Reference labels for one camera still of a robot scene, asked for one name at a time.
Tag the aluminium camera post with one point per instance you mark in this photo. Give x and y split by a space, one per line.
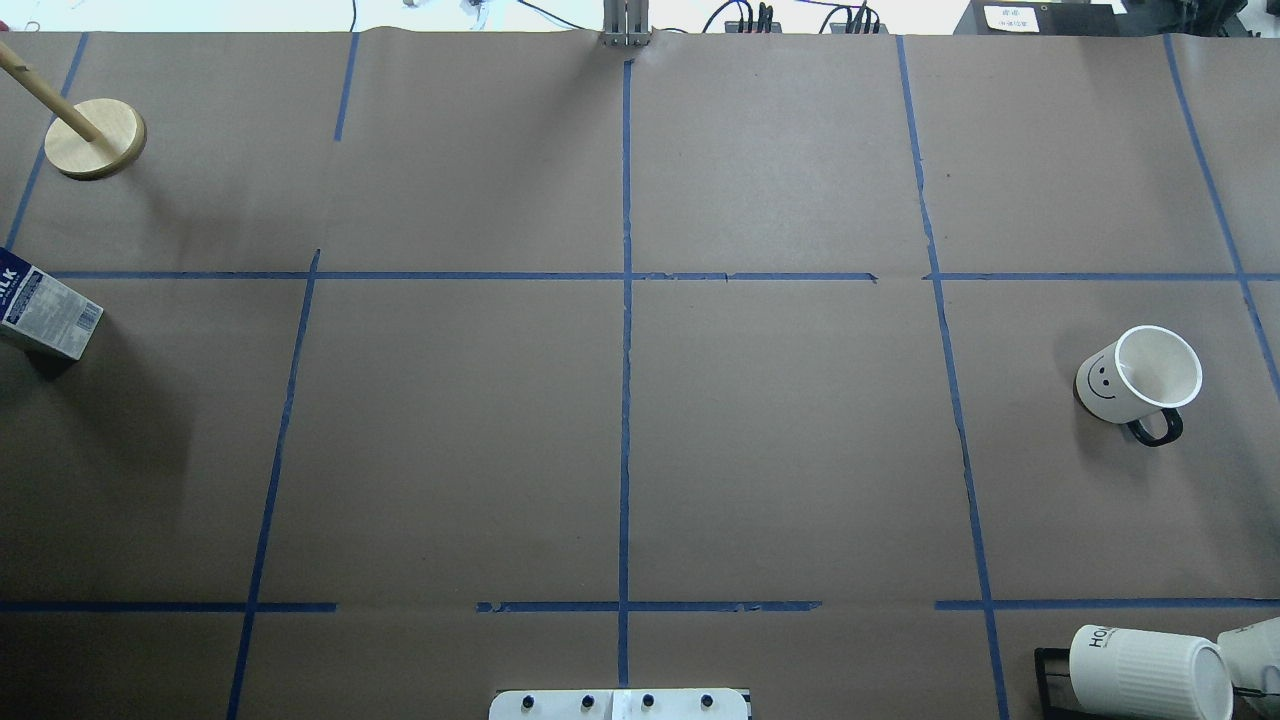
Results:
625 23

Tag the white ribbed HOME mug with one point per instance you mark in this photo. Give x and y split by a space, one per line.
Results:
1135 674

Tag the wooden mug tree stand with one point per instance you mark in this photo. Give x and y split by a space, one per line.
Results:
86 141

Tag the white smiley face mug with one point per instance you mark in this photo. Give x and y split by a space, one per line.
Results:
1141 381

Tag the black wire mug rack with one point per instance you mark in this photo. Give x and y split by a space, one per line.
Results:
1055 693

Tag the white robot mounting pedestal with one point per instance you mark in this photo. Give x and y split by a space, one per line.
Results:
623 703

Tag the blue milk carton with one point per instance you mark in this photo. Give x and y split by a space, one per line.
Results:
39 313

